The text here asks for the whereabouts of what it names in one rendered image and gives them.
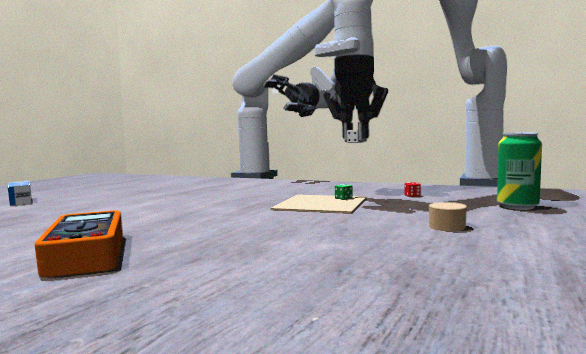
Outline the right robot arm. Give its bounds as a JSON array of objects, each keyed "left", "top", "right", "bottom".
[{"left": 233, "top": 0, "right": 336, "bottom": 173}]

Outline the beige flat mat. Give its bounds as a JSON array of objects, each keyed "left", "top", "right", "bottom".
[{"left": 270, "top": 195, "right": 366, "bottom": 214}]

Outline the red die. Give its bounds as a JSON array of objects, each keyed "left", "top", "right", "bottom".
[{"left": 405, "top": 182, "right": 421, "bottom": 197}]

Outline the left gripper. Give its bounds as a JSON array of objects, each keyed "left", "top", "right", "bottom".
[{"left": 323, "top": 55, "right": 388, "bottom": 142}]

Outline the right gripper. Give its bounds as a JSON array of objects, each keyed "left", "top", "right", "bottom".
[{"left": 263, "top": 74, "right": 320, "bottom": 117}]

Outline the tan short cylinder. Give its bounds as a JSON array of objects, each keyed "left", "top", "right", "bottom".
[{"left": 429, "top": 202, "right": 466, "bottom": 231}]

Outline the green die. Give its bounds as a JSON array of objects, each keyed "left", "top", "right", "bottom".
[{"left": 335, "top": 184, "right": 353, "bottom": 200}]

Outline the orange digital multimeter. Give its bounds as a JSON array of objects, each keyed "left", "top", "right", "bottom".
[{"left": 35, "top": 211, "right": 123, "bottom": 277}]

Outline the green soda can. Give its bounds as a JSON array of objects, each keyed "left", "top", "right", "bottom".
[{"left": 497, "top": 133, "right": 542, "bottom": 210}]

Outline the white die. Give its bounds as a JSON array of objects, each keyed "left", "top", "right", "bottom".
[{"left": 347, "top": 130, "right": 364, "bottom": 143}]

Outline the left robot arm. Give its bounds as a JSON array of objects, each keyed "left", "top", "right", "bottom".
[{"left": 314, "top": 0, "right": 507, "bottom": 178}]

